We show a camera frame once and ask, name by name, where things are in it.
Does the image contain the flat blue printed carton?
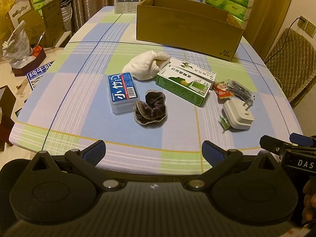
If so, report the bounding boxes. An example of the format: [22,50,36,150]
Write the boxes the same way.
[26,60,56,92]

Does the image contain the stack of white bowls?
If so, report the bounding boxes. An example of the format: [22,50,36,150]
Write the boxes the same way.
[60,0,73,32]

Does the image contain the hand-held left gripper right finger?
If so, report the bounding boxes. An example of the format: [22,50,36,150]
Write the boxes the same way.
[185,141,279,192]

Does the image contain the chair with quilted cover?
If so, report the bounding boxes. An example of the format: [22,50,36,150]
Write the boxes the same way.
[264,27,316,106]

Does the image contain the wall socket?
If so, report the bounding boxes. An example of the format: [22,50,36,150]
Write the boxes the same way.
[297,17,316,36]

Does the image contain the clear black seed bar packet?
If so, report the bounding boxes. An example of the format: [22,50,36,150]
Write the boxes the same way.
[226,79,255,102]

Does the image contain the white carved chair back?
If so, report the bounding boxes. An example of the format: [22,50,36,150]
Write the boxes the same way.
[8,0,34,19]

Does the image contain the white power adapter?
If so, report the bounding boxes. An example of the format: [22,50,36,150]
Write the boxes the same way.
[223,97,255,130]

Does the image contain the blue label floss pick box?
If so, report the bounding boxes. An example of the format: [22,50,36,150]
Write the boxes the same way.
[107,72,140,114]

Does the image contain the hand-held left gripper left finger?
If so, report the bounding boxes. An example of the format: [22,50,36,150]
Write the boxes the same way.
[33,140,124,192]

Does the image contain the red snack packet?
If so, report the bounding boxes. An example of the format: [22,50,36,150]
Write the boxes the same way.
[213,81,234,100]

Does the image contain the black plug cable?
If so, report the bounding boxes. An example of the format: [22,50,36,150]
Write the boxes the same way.
[286,16,307,34]

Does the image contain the dark wooden tray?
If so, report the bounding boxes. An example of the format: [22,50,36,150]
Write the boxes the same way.
[11,46,47,77]

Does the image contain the white medicine box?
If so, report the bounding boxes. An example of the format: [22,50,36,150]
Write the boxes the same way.
[170,57,217,84]

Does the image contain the dark brown wooden box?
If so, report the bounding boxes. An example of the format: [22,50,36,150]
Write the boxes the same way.
[0,85,16,151]

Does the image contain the dark velvet scrunchie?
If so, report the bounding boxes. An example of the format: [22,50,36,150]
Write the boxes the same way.
[133,90,169,127]

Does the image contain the person's right hand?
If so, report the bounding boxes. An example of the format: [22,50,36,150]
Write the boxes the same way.
[303,179,316,225]

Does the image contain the brown cardboard box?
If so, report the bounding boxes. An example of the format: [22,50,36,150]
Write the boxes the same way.
[136,0,245,62]

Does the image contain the yellow plastic bag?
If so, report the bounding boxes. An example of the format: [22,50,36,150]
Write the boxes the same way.
[0,0,16,46]

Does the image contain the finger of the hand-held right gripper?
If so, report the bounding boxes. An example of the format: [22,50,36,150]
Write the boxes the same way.
[290,133,316,149]
[260,135,287,155]

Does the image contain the silver foil bag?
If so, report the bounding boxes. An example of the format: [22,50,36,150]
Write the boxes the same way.
[2,21,32,68]

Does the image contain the wooden door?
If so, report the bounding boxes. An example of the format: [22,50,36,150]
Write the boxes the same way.
[236,0,297,60]

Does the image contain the white knitted sock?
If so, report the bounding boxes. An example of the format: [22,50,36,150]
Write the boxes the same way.
[123,51,171,81]

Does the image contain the green medicine box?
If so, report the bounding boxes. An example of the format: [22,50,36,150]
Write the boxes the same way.
[155,64,214,107]

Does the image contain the stacked brown cardboard boxes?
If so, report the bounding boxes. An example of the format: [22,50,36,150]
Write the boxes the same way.
[17,0,67,48]

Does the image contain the small green tissue packs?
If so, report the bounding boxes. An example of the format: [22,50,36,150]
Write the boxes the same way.
[32,0,48,10]

